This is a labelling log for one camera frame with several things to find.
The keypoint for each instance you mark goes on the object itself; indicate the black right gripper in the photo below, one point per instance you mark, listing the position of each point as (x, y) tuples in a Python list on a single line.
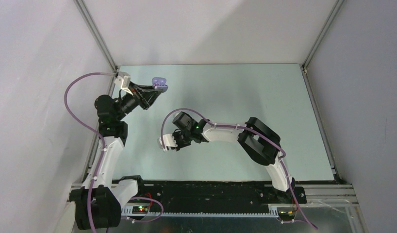
[(179, 145)]

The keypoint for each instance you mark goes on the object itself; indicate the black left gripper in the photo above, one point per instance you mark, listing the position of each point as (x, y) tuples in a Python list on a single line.
[(145, 99)]

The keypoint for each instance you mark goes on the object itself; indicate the purple earbud charging case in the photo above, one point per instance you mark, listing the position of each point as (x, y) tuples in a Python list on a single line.
[(162, 81)]

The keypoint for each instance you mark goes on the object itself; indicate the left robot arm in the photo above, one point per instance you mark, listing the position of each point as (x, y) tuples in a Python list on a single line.
[(98, 204)]

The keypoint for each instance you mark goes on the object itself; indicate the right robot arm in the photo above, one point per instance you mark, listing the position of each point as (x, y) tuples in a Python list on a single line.
[(260, 143)]

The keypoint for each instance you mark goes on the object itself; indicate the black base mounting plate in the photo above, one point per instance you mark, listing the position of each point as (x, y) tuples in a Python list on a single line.
[(201, 197)]

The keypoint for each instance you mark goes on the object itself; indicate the left controller board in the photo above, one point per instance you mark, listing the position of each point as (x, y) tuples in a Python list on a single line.
[(140, 210)]

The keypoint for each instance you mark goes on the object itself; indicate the controller board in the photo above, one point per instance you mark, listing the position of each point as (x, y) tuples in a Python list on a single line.
[(286, 216), (140, 210)]

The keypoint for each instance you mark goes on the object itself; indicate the right controller board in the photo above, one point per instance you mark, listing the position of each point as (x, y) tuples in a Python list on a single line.
[(286, 216)]

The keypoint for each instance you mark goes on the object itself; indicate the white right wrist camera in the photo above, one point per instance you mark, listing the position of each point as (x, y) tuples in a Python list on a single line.
[(167, 142)]

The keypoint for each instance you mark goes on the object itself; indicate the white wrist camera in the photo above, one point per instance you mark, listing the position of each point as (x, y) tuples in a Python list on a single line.
[(167, 142), (123, 80)]

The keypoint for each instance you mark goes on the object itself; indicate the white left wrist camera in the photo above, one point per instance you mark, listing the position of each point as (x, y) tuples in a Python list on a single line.
[(123, 80)]

